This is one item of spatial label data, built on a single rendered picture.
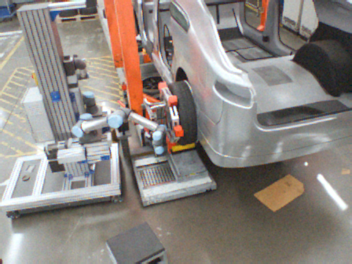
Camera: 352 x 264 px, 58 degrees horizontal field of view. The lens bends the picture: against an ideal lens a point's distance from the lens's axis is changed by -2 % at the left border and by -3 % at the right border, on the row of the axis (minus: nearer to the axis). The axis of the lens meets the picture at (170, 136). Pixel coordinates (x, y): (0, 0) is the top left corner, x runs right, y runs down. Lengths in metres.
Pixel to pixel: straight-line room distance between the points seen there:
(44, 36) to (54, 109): 0.72
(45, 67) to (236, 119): 1.77
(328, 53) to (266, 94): 0.78
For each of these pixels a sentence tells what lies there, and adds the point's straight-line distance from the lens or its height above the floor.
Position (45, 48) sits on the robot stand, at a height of 1.70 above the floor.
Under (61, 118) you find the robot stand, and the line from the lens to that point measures 3.40.
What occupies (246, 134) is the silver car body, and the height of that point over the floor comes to 1.16.
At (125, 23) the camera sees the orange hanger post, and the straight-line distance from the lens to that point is 3.45.
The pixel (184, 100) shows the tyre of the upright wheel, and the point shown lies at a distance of 3.11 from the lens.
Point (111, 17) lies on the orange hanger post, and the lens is 5.41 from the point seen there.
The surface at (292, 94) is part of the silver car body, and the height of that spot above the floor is 0.95.
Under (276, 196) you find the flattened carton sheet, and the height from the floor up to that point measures 0.01.
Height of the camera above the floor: 2.55
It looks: 34 degrees down
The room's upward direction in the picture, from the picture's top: 5 degrees counter-clockwise
